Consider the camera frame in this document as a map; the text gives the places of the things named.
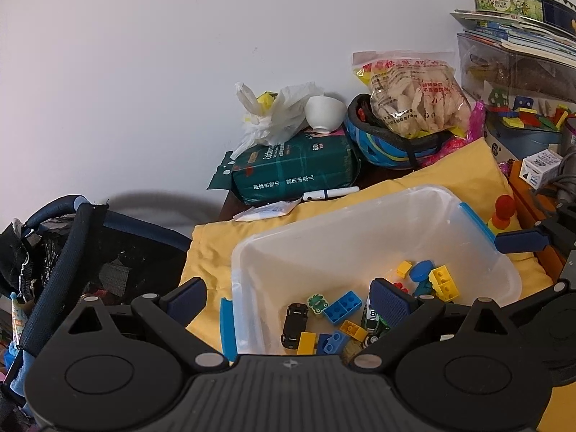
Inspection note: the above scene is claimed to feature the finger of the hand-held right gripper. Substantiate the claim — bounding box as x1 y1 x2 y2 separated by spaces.
508 280 573 323
495 227 552 255

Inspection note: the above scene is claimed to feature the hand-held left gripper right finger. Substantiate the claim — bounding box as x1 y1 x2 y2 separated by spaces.
348 278 514 372

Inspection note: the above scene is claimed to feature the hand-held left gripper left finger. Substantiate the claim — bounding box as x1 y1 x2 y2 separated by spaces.
67 278 228 373

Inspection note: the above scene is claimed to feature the yellow studded brick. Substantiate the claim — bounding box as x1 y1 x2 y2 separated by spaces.
339 319 369 342

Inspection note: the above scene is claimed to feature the blue studded brick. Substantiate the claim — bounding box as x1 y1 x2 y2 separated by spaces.
323 290 363 325

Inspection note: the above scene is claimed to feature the yellow hollow brick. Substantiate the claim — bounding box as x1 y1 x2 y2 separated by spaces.
428 265 461 302

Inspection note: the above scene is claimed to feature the small light blue brick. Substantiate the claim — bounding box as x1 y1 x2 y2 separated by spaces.
316 332 350 356

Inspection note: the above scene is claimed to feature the white plastic bin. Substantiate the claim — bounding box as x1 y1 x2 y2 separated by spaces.
220 184 523 363

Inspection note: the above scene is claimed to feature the black toy car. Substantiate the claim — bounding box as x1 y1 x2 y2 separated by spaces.
280 302 311 350

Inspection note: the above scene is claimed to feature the white and green race car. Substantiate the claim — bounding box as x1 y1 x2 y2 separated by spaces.
361 299 392 347

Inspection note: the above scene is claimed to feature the orange box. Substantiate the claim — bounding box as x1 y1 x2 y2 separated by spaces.
508 162 576 275

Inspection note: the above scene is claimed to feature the blue round disc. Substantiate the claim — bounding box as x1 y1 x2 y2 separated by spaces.
410 261 435 282

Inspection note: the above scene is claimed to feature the yellow cloth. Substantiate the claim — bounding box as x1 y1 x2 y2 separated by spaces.
179 137 576 432

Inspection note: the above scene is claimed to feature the green frog toy piece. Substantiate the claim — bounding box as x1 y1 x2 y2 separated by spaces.
307 293 330 315

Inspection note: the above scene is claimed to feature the small white carton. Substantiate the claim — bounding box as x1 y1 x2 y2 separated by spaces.
517 148 563 189

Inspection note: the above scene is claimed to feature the colourful wooden block set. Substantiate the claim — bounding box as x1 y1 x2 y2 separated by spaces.
483 87 576 163

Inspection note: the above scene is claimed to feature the grey cylinder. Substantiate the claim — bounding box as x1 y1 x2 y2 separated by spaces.
560 117 576 159

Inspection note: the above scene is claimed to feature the dark blue stroller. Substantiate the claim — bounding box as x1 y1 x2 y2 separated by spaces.
0 195 193 432

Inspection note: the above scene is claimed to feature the white tissue packet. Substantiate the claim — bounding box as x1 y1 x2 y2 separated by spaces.
233 201 296 223

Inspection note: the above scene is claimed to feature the white marker pen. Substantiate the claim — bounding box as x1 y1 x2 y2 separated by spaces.
302 186 361 202

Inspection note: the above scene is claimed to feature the pink wrapper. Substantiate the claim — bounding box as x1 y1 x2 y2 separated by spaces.
450 99 487 154

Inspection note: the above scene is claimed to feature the blue striped helmet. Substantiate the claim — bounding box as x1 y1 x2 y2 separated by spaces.
344 94 473 171

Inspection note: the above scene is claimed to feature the green wipes pack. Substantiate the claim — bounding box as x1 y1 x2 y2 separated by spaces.
207 128 363 206

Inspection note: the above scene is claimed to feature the clear plastic storage box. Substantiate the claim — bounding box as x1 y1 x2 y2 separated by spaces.
456 31 576 114

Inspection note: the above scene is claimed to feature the clear snack bag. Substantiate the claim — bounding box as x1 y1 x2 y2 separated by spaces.
352 50 472 140

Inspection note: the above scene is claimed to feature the white bowl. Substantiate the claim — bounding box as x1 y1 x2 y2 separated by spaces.
305 94 347 135

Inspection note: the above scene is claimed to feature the white plastic bag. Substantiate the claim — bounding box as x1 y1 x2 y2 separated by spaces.
229 81 325 161

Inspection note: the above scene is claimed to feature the stack of books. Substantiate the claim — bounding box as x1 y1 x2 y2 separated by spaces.
450 9 576 62

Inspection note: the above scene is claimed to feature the round cookie tin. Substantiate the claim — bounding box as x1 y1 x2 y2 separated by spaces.
471 0 576 37

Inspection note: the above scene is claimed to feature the rainbow ring stacking toy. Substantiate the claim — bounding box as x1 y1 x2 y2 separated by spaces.
487 195 518 237

